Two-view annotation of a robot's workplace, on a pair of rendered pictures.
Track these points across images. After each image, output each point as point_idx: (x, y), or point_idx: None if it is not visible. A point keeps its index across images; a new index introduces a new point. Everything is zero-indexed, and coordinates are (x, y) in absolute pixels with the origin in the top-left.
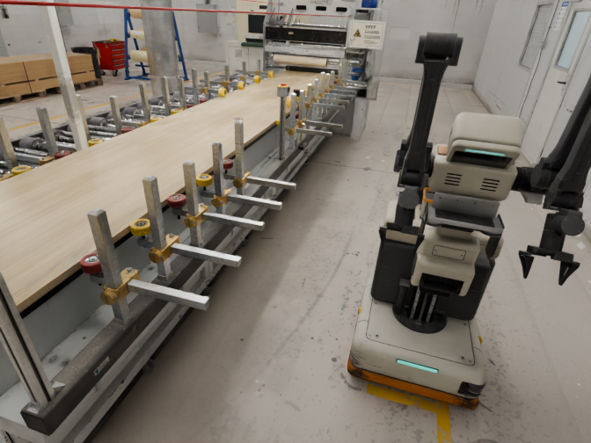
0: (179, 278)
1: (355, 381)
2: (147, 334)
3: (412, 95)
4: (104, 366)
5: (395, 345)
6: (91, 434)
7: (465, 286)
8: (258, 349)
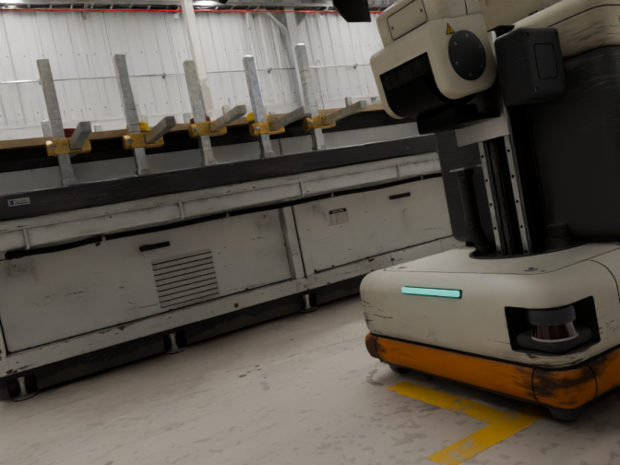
0: (157, 178)
1: (387, 377)
2: (174, 297)
3: None
4: (22, 205)
5: (415, 271)
6: (72, 369)
7: (434, 61)
8: (297, 346)
